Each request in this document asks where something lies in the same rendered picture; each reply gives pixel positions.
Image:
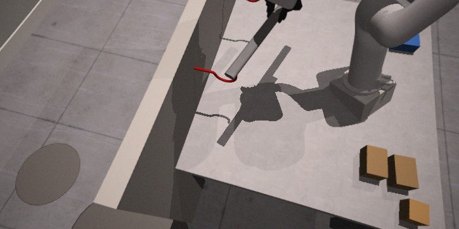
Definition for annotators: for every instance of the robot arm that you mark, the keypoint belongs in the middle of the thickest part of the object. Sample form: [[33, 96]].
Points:
[[390, 25]]

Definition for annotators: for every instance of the blue block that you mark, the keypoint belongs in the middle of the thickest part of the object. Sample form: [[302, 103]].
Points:
[[411, 46]]

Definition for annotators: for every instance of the grey metal rod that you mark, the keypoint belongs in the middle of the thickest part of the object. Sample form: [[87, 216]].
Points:
[[254, 43]]

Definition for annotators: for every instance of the grey panel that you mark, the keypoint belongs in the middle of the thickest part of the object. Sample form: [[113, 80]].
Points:
[[143, 177]]

